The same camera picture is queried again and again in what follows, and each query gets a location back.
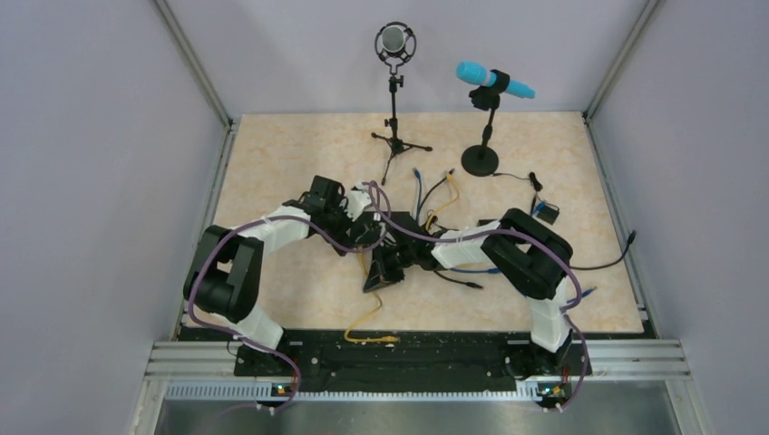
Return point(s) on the black power adapter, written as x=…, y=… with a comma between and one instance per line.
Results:
x=547, y=213

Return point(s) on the silver condenser microphone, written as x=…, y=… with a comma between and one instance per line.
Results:
x=395, y=41

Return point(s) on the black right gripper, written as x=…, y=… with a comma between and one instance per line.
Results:
x=376, y=277

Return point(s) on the black tripod microphone stand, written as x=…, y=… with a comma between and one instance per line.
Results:
x=394, y=142

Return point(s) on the blue microphone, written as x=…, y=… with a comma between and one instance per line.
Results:
x=481, y=160

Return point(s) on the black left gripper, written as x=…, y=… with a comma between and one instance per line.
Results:
x=340, y=236

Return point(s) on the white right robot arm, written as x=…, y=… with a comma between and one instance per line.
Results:
x=534, y=259

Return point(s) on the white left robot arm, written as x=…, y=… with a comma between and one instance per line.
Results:
x=222, y=286

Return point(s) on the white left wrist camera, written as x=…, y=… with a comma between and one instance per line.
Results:
x=357, y=201

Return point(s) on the black network switch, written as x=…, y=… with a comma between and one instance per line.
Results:
x=370, y=227

